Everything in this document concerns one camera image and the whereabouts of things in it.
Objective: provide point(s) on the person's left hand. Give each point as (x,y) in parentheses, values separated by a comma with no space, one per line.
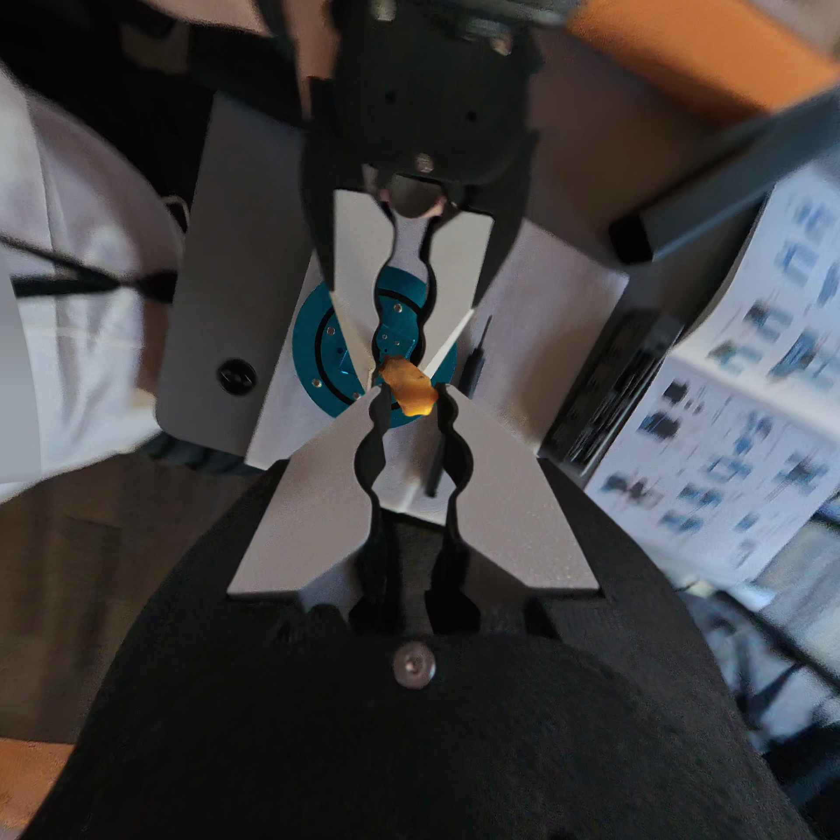
(315,46)

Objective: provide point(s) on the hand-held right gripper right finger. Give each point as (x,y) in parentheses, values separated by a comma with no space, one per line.
(525,525)

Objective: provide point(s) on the person's white garment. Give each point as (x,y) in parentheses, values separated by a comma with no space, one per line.
(85,197)

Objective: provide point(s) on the black rectangular tube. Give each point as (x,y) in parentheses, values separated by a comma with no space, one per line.
(709,203)

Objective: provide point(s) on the open instruction manual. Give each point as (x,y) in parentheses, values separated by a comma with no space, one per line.
(741,394)

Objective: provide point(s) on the orange cardboard box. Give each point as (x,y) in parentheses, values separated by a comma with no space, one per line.
(689,52)

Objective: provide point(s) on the small black screwdriver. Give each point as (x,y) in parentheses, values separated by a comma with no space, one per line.
(476,358)

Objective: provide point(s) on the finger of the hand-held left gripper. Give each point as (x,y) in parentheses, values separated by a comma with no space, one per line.
(459,262)
(354,249)

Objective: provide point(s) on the black screwdriver bit case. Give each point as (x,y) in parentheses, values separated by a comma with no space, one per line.
(610,394)

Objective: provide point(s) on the white foam sheet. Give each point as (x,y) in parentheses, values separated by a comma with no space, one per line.
(558,315)

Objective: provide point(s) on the blue metal robot base part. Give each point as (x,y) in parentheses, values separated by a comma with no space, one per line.
(305,348)

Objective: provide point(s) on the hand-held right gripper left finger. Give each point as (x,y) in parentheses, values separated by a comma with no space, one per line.
(302,525)

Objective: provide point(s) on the grey desk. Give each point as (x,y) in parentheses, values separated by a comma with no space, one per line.
(223,229)

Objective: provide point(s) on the round black desk button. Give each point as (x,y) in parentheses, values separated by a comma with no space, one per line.
(236,377)

